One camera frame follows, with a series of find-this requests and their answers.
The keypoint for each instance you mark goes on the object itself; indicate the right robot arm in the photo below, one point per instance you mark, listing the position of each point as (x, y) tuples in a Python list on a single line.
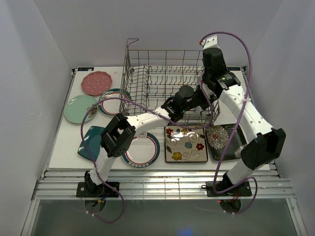
[(265, 143)]

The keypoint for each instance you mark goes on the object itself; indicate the mint green plate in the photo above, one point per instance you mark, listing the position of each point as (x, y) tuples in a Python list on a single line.
[(77, 107)]

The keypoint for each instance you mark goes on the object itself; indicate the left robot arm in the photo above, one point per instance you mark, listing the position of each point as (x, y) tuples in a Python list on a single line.
[(117, 136)]

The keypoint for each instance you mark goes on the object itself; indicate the striped rim plate rear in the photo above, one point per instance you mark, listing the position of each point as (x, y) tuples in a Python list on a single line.
[(111, 107)]

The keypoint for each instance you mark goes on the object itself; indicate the grey wire dish rack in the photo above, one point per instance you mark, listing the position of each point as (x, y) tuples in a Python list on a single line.
[(150, 77)]

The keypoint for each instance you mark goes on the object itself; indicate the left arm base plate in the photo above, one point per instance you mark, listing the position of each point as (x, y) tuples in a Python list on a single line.
[(101, 191)]

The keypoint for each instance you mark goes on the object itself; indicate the striped rim plate front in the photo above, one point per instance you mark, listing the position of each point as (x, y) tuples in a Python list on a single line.
[(143, 151)]

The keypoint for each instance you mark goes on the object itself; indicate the beige floral square plate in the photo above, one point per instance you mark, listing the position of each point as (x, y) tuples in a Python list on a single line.
[(184, 145)]

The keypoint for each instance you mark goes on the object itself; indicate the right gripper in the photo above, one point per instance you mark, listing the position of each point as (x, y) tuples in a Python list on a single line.
[(224, 68)]

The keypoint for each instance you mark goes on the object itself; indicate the pink dotted plate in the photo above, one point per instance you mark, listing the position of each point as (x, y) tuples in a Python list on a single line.
[(96, 83)]

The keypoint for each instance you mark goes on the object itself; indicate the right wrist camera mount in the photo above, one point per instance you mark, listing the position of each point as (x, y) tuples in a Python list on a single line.
[(210, 42)]

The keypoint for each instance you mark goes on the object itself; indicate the left corner logo sticker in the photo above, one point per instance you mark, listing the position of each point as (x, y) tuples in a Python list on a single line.
[(85, 69)]

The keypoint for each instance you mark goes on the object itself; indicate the black floral square plate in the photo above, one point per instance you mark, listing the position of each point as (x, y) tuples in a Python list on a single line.
[(217, 138)]

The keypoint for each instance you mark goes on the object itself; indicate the teal square plate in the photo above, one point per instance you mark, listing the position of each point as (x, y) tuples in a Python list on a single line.
[(93, 139)]

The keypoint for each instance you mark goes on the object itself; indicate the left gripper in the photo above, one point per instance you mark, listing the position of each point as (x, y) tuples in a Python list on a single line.
[(206, 105)]

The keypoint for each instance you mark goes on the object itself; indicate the right corner logo sticker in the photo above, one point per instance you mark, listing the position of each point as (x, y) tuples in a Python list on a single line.
[(233, 68)]

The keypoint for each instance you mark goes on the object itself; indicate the corner logo sticker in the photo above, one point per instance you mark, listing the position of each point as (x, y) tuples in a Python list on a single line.
[(233, 68), (85, 69)]

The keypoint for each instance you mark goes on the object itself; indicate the striped rim plate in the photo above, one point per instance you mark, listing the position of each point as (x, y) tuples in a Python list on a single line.
[(111, 107), (143, 151)]

